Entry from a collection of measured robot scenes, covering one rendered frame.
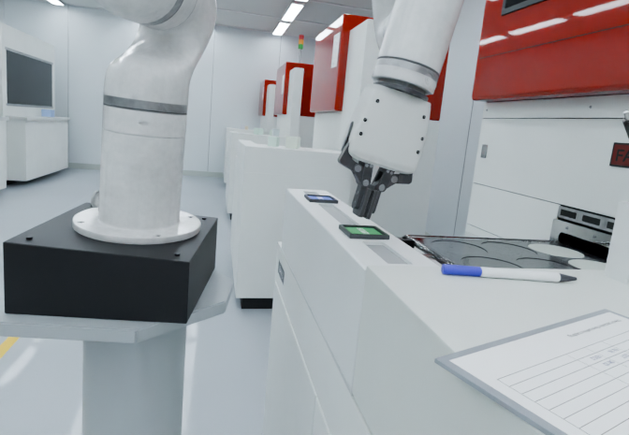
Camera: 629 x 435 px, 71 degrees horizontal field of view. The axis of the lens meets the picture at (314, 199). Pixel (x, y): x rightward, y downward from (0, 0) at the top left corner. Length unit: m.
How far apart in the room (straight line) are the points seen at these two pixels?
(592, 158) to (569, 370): 0.82
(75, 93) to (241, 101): 2.85
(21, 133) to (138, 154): 6.10
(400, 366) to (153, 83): 0.49
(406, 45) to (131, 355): 0.59
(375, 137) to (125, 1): 0.36
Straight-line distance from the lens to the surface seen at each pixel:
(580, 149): 1.14
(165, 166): 0.69
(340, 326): 0.55
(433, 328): 0.34
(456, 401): 0.32
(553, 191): 1.18
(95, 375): 0.80
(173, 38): 0.75
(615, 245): 0.58
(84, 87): 8.83
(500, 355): 0.32
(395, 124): 0.58
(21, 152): 6.78
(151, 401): 0.80
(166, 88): 0.68
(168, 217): 0.71
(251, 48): 8.64
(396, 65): 0.58
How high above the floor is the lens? 1.10
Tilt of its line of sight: 9 degrees down
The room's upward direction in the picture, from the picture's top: 5 degrees clockwise
